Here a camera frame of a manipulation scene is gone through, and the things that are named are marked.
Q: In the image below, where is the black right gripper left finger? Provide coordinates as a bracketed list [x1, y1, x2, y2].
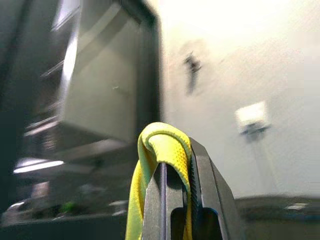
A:
[141, 159, 189, 240]

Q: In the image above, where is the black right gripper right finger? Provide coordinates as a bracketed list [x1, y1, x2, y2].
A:
[188, 136, 245, 240]

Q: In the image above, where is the yellow mesh cloth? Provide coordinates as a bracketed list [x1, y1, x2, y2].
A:
[124, 121, 194, 240]

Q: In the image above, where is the white wall socket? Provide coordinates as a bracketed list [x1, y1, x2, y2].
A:
[234, 100, 272, 138]

